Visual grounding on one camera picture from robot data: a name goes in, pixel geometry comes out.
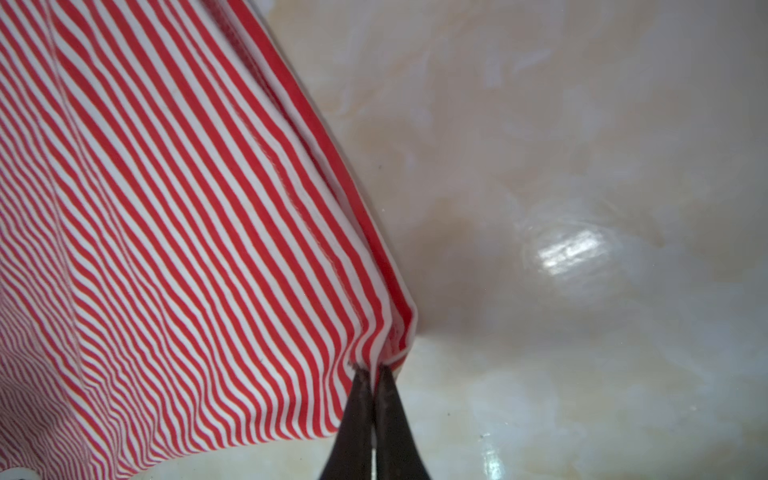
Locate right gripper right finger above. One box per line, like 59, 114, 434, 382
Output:
373, 365, 430, 480

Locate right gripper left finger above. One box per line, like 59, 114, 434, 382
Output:
320, 368, 374, 480

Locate red white striped tank top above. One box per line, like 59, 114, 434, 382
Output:
1, 1, 417, 479

